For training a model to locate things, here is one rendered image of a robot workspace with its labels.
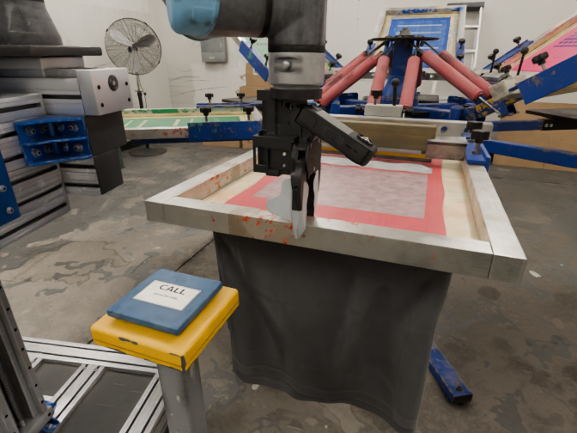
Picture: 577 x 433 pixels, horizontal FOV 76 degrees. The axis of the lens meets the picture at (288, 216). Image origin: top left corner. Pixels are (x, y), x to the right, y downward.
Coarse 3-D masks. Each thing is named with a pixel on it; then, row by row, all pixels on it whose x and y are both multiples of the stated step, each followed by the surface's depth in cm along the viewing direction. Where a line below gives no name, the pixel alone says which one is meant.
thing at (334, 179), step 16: (272, 176) 91; (288, 176) 91; (320, 176) 91; (336, 176) 91; (352, 176) 91; (240, 192) 79; (256, 192) 79; (272, 192) 79; (320, 192) 79; (336, 192) 79; (320, 208) 71
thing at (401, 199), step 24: (360, 168) 98; (432, 168) 98; (360, 192) 80; (384, 192) 80; (408, 192) 80; (432, 192) 80; (336, 216) 67; (360, 216) 67; (384, 216) 67; (408, 216) 67; (432, 216) 67
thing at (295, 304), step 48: (240, 240) 71; (240, 288) 77; (288, 288) 72; (336, 288) 69; (384, 288) 66; (432, 288) 62; (240, 336) 83; (288, 336) 78; (336, 336) 74; (384, 336) 71; (432, 336) 66; (288, 384) 84; (336, 384) 80; (384, 384) 76
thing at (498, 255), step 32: (192, 192) 72; (480, 192) 69; (192, 224) 63; (224, 224) 60; (256, 224) 58; (288, 224) 56; (320, 224) 55; (352, 224) 55; (480, 224) 59; (384, 256) 53; (416, 256) 51; (448, 256) 49; (480, 256) 48; (512, 256) 47
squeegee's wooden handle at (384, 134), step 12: (348, 120) 106; (360, 132) 105; (372, 132) 103; (384, 132) 102; (396, 132) 101; (408, 132) 100; (420, 132) 99; (432, 132) 98; (384, 144) 103; (396, 144) 102; (408, 144) 101; (420, 144) 100
